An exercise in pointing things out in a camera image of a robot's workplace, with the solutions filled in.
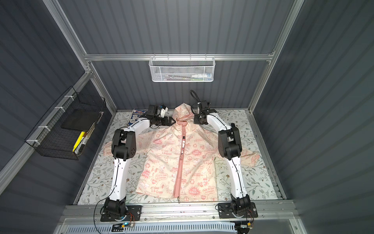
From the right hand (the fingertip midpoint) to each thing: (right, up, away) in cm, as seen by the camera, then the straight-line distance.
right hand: (198, 120), depth 106 cm
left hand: (-19, -1, +1) cm, 19 cm away
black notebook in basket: (-66, 0, -27) cm, 71 cm away
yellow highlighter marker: (-61, -9, -34) cm, 71 cm away
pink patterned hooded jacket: (-12, -27, -15) cm, 34 cm away
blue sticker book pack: (-50, +5, +9) cm, 51 cm away
